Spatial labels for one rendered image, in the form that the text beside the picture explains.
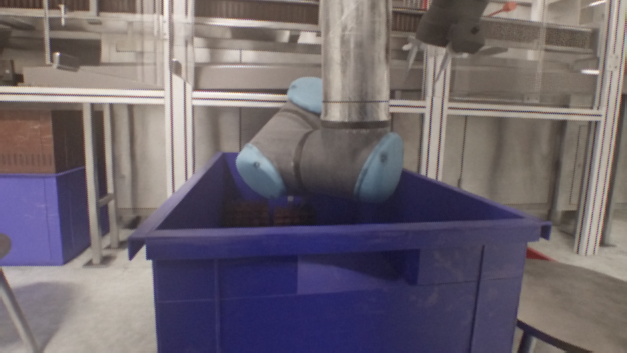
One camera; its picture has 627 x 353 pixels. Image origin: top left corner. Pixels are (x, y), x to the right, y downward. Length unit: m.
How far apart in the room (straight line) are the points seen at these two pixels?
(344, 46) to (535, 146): 1.58
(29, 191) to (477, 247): 1.29
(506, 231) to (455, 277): 0.07
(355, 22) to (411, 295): 0.29
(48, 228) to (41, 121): 0.35
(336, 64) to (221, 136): 1.03
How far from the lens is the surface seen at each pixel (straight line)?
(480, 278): 0.39
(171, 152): 1.08
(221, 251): 0.29
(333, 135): 0.38
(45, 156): 1.32
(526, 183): 1.88
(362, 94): 0.38
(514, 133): 1.79
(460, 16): 0.49
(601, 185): 1.69
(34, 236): 1.41
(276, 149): 0.44
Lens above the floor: 0.53
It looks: 7 degrees down
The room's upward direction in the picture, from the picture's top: 2 degrees clockwise
